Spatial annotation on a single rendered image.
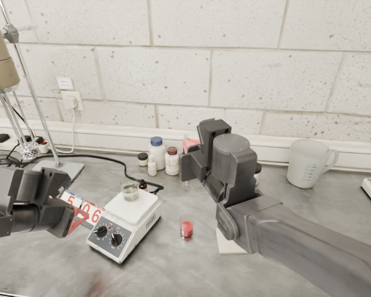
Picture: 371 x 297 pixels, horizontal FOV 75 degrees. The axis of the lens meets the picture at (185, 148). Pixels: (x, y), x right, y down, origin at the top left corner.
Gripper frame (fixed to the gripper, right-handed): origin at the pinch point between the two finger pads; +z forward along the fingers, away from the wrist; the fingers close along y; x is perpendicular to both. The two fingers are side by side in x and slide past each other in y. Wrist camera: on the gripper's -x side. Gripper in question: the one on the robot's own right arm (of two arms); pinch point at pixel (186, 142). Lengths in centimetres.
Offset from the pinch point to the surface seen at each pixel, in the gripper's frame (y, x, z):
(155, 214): 7.6, 27.5, 6.5
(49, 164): 39, 31, 54
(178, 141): -13.1, 24.2, 38.2
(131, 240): 16.3, 27.3, -0.1
